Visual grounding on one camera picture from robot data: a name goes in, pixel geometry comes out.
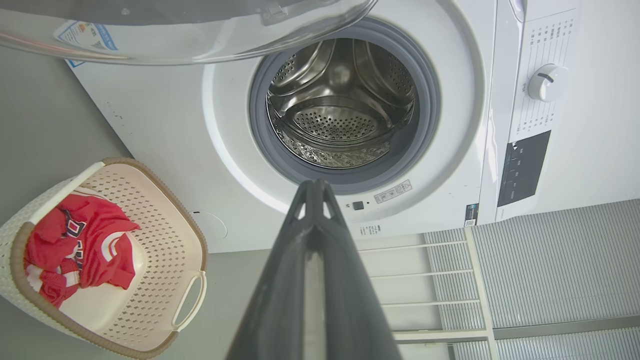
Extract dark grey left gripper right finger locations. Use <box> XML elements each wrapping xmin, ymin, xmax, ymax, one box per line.
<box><xmin>312</xmin><ymin>179</ymin><xmax>402</xmax><ymax>360</ymax></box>

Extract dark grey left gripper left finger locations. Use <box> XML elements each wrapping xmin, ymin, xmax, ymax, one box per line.
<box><xmin>226</xmin><ymin>179</ymin><xmax>315</xmax><ymax>360</ymax></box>

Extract round black glass washer door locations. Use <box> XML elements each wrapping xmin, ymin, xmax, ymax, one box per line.
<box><xmin>0</xmin><ymin>0</ymin><xmax>379</xmax><ymax>66</ymax></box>

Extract white front-load washing machine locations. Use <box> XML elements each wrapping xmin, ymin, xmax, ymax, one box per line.
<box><xmin>65</xmin><ymin>0</ymin><xmax>601</xmax><ymax>254</ymax></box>

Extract round white filter cover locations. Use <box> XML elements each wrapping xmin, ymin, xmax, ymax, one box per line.
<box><xmin>190</xmin><ymin>210</ymin><xmax>229</xmax><ymax>242</ymax></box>

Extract white warning label sticker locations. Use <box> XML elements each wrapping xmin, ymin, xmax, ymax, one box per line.
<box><xmin>373</xmin><ymin>179</ymin><xmax>413</xmax><ymax>205</ymax></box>

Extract cream perforated laundry basket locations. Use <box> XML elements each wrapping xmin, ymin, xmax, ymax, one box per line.
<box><xmin>0</xmin><ymin>157</ymin><xmax>209</xmax><ymax>360</ymax></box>

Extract stainless steel washer drum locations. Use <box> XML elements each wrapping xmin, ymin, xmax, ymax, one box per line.
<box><xmin>266</xmin><ymin>38</ymin><xmax>416</xmax><ymax>169</ymax></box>

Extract red printed garment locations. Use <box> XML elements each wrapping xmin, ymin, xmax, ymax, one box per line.
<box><xmin>23</xmin><ymin>193</ymin><xmax>141</xmax><ymax>309</ymax></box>

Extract grey ribbed panel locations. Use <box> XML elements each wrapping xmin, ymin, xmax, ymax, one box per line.
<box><xmin>424</xmin><ymin>198</ymin><xmax>640</xmax><ymax>360</ymax></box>

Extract black washer display panel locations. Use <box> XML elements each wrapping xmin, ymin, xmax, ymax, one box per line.
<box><xmin>497</xmin><ymin>130</ymin><xmax>552</xmax><ymax>208</ymax></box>

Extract white round program knob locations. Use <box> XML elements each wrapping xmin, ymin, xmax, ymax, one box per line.
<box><xmin>527</xmin><ymin>63</ymin><xmax>571</xmax><ymax>103</ymax></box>

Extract blue energy label sticker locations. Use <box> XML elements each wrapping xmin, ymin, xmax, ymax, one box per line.
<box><xmin>53</xmin><ymin>20</ymin><xmax>119</xmax><ymax>69</ymax></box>

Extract white metal rack frame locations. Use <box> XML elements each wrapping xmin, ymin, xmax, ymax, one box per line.
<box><xmin>356</xmin><ymin>227</ymin><xmax>502</xmax><ymax>360</ymax></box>

